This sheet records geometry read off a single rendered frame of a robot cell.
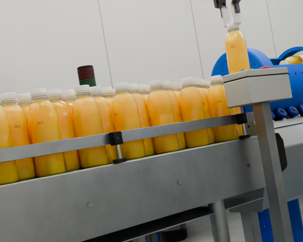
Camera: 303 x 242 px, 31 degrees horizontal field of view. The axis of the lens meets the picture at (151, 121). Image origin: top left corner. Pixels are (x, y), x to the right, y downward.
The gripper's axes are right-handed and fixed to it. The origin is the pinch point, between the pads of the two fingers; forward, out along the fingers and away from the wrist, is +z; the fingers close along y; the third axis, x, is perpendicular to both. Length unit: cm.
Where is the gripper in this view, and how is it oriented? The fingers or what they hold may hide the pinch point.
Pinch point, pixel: (231, 16)
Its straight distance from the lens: 189.6
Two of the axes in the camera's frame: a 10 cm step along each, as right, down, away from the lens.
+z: 1.6, 9.9, -0.3
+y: -6.3, 1.3, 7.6
